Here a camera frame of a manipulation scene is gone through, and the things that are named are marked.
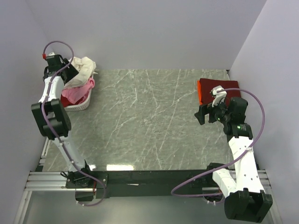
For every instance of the aluminium frame rail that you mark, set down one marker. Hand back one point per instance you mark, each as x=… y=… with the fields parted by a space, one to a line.
x=38 y=181

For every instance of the cream white t-shirt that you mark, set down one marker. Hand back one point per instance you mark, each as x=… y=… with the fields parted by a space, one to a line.
x=85 y=67

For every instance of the white plastic laundry basket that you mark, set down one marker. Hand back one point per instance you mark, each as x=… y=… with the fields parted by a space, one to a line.
x=81 y=106

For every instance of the black base beam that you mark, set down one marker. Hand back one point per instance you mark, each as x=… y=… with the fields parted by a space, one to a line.
x=106 y=184

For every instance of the red t-shirt in basket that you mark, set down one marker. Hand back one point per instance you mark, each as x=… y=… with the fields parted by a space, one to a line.
x=65 y=102

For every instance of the folded orange t-shirt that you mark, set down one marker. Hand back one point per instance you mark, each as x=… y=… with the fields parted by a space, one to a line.
x=199 y=92

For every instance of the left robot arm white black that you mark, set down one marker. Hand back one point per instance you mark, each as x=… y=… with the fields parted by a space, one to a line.
x=51 y=117

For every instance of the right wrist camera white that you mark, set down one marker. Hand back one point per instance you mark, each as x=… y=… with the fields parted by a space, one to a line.
x=219 y=95

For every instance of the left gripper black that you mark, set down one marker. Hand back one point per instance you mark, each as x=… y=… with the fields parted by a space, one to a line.
x=72 y=71

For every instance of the pink t-shirt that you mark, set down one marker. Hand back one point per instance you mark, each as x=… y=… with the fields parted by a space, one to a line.
x=78 y=95

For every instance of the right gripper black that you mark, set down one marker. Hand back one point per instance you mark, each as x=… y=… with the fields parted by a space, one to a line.
x=207 y=108

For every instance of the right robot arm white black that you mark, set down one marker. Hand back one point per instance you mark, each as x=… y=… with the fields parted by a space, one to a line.
x=245 y=197

